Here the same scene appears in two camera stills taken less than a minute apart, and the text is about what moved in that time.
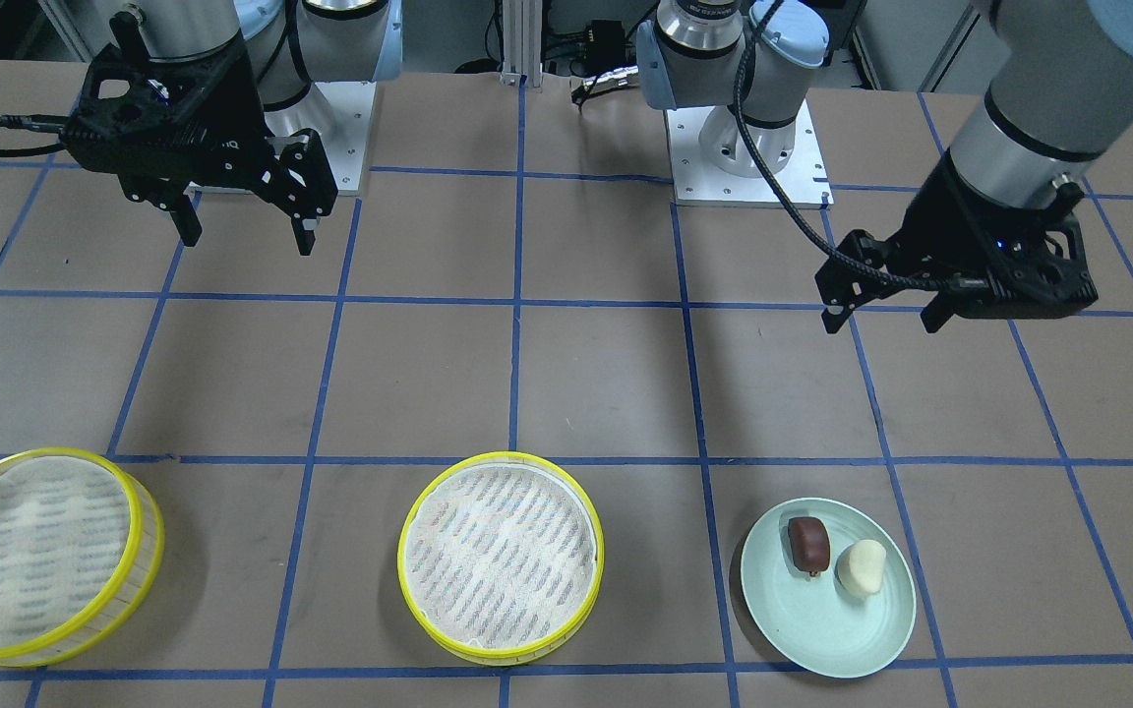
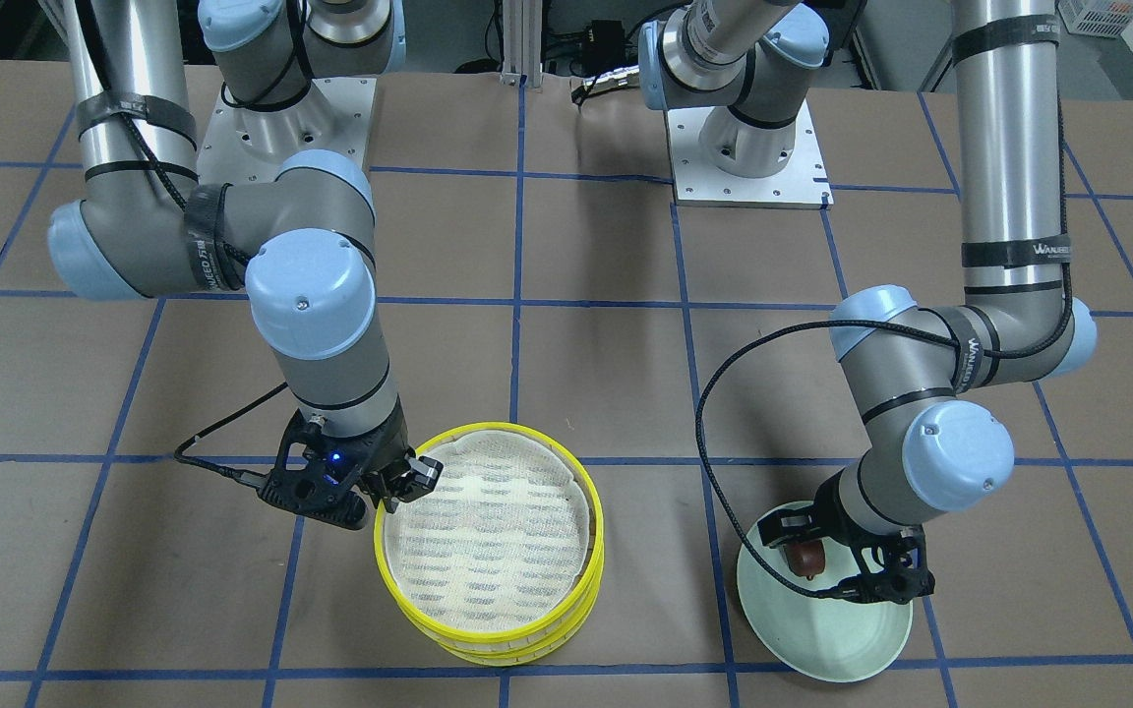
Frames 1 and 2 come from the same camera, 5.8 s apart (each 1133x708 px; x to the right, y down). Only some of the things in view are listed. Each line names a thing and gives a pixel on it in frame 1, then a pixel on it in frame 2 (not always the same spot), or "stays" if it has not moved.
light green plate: (813, 622) stays
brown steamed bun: (809, 544) stays
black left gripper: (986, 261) -> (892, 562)
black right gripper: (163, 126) -> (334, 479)
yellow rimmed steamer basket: (44, 557) -> (506, 549)
